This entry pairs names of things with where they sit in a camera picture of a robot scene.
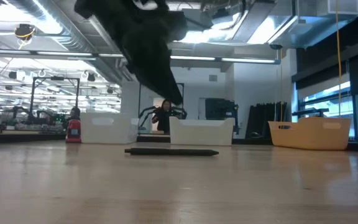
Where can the black pen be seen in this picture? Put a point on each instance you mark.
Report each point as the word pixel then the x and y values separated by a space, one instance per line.
pixel 171 152

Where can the black stand frame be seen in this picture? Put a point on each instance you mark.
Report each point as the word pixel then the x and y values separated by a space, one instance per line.
pixel 54 78
pixel 182 90

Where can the long ceiling light strip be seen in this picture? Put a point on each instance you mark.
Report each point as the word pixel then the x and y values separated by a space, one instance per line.
pixel 64 53

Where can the round silver air duct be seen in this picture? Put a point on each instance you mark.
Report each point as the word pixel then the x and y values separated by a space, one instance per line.
pixel 73 34

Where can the rectangular silver air duct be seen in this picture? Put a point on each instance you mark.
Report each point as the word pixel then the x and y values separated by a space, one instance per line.
pixel 306 34

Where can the black equipment rack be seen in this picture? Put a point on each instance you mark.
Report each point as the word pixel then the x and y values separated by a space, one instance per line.
pixel 219 109

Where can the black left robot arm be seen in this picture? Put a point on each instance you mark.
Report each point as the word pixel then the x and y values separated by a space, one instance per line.
pixel 129 18

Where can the person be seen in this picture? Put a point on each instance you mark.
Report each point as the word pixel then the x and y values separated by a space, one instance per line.
pixel 164 119
pixel 73 114

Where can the small white plastic bin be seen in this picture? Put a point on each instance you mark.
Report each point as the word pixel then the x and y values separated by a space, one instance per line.
pixel 106 130

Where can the background black robot arm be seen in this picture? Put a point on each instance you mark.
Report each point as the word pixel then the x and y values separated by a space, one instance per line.
pixel 146 112
pixel 37 115
pixel 180 112

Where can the yellow plastic bin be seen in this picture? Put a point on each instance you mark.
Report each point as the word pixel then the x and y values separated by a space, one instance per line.
pixel 311 135

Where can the black folding panels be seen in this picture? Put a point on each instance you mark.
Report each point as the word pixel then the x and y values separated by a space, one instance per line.
pixel 259 118

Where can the large white plastic bin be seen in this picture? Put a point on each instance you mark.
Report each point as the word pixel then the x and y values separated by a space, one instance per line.
pixel 202 132

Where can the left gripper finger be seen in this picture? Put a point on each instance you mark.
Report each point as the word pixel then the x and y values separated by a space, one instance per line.
pixel 166 88

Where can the background desk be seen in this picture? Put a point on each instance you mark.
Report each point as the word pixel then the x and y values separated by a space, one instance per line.
pixel 26 137

